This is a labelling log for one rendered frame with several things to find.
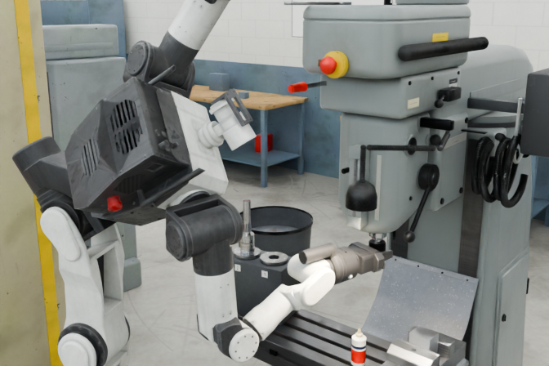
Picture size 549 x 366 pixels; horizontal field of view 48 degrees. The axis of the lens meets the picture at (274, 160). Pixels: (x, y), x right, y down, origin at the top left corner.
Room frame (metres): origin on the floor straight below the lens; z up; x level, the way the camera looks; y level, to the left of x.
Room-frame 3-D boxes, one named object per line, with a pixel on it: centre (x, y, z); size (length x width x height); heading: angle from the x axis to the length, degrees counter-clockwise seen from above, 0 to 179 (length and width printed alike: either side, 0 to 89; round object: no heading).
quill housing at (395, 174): (1.58, -0.28, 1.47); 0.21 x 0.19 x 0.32; 51
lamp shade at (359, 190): (1.35, -0.20, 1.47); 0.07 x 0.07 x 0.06
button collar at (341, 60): (1.40, -0.14, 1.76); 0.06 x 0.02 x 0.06; 51
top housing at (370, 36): (1.59, -0.29, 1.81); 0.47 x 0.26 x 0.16; 141
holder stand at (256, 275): (1.87, 0.05, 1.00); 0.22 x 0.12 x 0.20; 61
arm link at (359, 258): (1.52, -0.21, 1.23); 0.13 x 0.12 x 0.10; 36
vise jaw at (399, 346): (1.44, -0.36, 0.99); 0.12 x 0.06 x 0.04; 49
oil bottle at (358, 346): (1.55, -0.24, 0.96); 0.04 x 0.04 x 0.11
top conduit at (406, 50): (1.51, -0.42, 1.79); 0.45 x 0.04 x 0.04; 141
